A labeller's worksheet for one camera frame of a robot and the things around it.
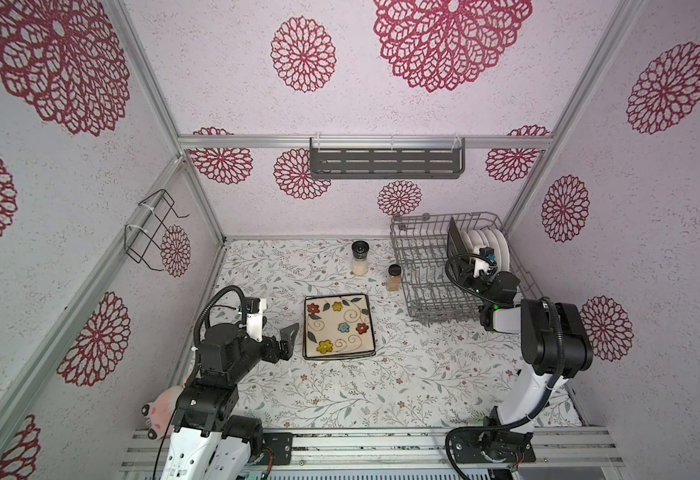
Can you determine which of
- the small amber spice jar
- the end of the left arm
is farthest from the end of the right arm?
the end of the left arm

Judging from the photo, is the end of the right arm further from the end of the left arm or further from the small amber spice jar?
the end of the left arm

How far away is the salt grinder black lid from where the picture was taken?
1041 mm

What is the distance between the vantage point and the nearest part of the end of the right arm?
0.77m

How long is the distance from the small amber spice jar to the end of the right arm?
0.67 feet

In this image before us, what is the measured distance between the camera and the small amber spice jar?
101cm

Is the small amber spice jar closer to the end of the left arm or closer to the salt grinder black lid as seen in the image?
the salt grinder black lid

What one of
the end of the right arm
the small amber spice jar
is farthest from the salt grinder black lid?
the end of the right arm

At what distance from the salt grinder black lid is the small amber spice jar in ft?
0.34

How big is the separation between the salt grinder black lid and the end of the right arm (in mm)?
324

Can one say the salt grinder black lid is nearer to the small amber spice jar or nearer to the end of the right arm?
the small amber spice jar
